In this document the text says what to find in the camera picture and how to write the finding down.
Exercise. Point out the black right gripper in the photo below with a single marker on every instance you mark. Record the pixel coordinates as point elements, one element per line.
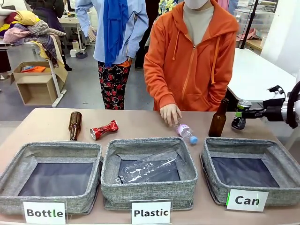
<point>274,112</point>

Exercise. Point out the black drink can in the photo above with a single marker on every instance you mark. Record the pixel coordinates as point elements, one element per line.
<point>237,123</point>

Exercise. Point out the small plastic bottle pink label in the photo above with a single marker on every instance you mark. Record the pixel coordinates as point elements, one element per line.
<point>185,131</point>

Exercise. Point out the crushed red can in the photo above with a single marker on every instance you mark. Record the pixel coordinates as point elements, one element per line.
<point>103,130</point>

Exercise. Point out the person's right forearm orange sleeve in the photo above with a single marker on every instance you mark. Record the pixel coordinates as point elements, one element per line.
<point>159,93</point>

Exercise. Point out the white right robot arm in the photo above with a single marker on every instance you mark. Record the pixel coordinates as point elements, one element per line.
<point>297,103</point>

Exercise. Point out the grey fabric basket can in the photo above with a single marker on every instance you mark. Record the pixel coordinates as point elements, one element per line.
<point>281,150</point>

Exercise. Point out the white sign reading Can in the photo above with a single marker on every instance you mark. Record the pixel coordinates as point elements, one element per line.
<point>247,200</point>

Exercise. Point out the grey fabric basket plastic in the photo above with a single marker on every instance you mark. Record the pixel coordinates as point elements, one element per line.
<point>145,194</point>

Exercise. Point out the grey fabric basket bottle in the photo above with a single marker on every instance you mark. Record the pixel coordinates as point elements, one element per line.
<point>14,168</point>

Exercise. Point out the person's right hand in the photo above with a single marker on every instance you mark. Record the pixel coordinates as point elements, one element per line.
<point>170,113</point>

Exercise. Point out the white side table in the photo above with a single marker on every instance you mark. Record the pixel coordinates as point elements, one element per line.
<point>253,75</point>

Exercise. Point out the upright-necked brown glass bottle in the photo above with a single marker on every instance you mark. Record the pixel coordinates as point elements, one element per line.
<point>218,126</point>

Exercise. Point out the person in orange hoodie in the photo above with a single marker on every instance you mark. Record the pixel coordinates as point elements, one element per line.
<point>194,70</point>

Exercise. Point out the black stand pole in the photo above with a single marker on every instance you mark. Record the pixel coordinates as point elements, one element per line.
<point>249,23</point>

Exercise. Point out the white sign reading Plastic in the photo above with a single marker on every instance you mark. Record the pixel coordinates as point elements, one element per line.
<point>151,212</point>

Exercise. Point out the person in blue shirt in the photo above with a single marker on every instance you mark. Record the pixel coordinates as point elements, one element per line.
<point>136,28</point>

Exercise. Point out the blue scarf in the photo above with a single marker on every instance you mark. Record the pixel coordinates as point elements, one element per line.
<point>116,30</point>

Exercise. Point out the open cardboard box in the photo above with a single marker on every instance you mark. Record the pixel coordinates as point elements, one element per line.
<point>35,91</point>

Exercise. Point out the orange cloth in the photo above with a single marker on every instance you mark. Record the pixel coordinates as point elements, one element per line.
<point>35,69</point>

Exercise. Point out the person in black clothes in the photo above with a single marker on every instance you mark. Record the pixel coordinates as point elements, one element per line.
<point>47,9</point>

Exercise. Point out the white sign reading Bottle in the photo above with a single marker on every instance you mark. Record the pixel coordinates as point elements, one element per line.
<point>44,212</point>

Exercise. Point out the pile of coloured clothes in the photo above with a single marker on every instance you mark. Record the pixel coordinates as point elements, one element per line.
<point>28,30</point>

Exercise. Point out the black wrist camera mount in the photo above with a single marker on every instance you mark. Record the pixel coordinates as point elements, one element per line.
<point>276,90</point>

